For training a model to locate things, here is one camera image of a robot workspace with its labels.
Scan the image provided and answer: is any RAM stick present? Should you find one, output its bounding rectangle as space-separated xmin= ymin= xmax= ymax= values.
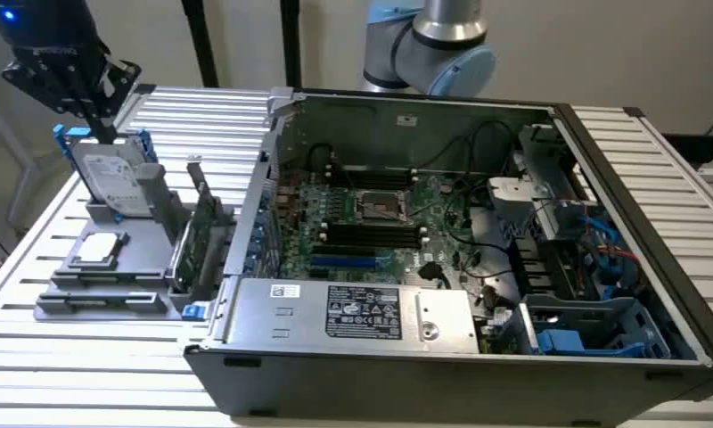
xmin=48 ymin=292 xmax=158 ymax=309
xmin=63 ymin=275 xmax=159 ymax=285

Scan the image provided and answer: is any black expansion slot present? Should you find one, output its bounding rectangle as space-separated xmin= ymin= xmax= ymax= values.
xmin=307 ymin=269 xmax=388 ymax=280

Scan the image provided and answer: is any blue grey plastic disk bay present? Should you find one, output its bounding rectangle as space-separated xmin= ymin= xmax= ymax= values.
xmin=519 ymin=292 xmax=675 ymax=358

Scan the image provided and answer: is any hard disk with blue rails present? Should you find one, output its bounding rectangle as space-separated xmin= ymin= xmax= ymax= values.
xmin=52 ymin=125 xmax=159 ymax=224

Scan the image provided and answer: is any long black wire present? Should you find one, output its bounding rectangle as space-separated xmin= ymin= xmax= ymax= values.
xmin=450 ymin=119 xmax=520 ymax=182

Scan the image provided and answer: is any blue expansion slot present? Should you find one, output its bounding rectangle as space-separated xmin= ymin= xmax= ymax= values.
xmin=312 ymin=254 xmax=379 ymax=265
xmin=310 ymin=262 xmax=378 ymax=272

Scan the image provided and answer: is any grey parts rack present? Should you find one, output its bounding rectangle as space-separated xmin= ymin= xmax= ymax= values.
xmin=32 ymin=161 xmax=240 ymax=323

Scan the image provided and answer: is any black RAM slot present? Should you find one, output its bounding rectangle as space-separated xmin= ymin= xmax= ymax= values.
xmin=320 ymin=227 xmax=426 ymax=237
xmin=319 ymin=234 xmax=427 ymax=244
xmin=331 ymin=170 xmax=419 ymax=179
xmin=318 ymin=241 xmax=428 ymax=251
xmin=331 ymin=175 xmax=419 ymax=185
xmin=330 ymin=180 xmax=420 ymax=190
xmin=332 ymin=165 xmax=418 ymax=174
xmin=322 ymin=220 xmax=424 ymax=231

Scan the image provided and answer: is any silver power supply unit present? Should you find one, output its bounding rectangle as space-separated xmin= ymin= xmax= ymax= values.
xmin=222 ymin=277 xmax=484 ymax=356

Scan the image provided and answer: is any blue wire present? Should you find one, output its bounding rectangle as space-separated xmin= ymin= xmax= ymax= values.
xmin=576 ymin=212 xmax=627 ymax=289

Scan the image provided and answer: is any black stand pole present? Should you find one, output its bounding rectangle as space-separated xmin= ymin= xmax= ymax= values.
xmin=180 ymin=0 xmax=223 ymax=88
xmin=280 ymin=0 xmax=306 ymax=88

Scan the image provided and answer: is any grey chair frame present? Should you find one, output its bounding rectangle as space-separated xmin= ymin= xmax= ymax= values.
xmin=0 ymin=82 xmax=44 ymax=233

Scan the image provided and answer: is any metal CPU socket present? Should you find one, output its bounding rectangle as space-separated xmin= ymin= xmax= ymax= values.
xmin=348 ymin=188 xmax=416 ymax=223

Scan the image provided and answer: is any silver CPU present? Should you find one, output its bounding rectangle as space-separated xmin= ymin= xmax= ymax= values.
xmin=72 ymin=232 xmax=127 ymax=265

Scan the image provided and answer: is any black wire with plug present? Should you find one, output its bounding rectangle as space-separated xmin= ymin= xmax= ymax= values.
xmin=418 ymin=261 xmax=452 ymax=290

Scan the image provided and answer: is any green graphics card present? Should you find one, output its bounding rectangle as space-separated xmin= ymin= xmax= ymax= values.
xmin=164 ymin=152 xmax=228 ymax=305

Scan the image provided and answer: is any black box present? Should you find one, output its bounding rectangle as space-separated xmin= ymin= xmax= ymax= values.
xmin=662 ymin=132 xmax=713 ymax=167

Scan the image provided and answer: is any open black PC case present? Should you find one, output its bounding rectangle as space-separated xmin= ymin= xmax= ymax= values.
xmin=182 ymin=86 xmax=713 ymax=423

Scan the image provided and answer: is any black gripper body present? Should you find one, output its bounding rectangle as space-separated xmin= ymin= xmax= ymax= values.
xmin=0 ymin=0 xmax=112 ymax=108

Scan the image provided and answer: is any green motherboard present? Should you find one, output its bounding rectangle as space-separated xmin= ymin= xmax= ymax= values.
xmin=271 ymin=174 xmax=496 ymax=287

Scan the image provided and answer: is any black looped wire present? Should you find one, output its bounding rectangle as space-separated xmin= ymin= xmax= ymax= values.
xmin=307 ymin=143 xmax=335 ymax=169

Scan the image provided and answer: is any metal drive cage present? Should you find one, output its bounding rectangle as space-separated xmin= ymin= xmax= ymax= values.
xmin=512 ymin=123 xmax=599 ymax=243

